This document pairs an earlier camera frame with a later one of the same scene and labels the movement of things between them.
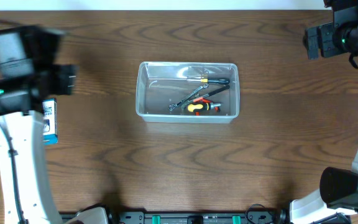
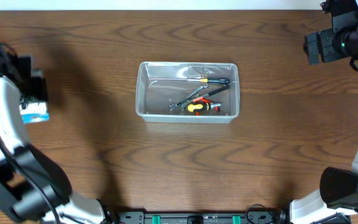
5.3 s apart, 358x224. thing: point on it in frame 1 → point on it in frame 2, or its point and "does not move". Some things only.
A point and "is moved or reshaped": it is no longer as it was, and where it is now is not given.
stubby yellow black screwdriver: x=201 y=107 does not move
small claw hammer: x=197 y=98 does not move
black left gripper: x=59 y=79 → x=38 y=90
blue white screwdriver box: x=50 y=122 is moved or reshaped
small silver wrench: x=173 y=106 does not move
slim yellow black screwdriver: x=212 y=80 does not move
